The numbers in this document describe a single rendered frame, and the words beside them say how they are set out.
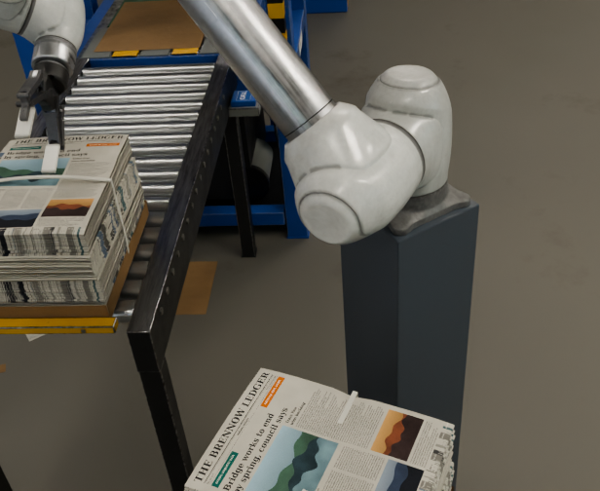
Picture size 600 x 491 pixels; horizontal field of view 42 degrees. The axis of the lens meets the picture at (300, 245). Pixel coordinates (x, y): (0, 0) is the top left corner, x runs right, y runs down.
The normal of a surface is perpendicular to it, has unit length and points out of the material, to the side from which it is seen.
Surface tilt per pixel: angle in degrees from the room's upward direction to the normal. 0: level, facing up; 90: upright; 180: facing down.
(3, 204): 2
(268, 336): 0
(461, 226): 90
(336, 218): 97
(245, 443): 0
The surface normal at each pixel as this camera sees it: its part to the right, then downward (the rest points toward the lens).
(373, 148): 0.54, -0.34
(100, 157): -0.09, -0.74
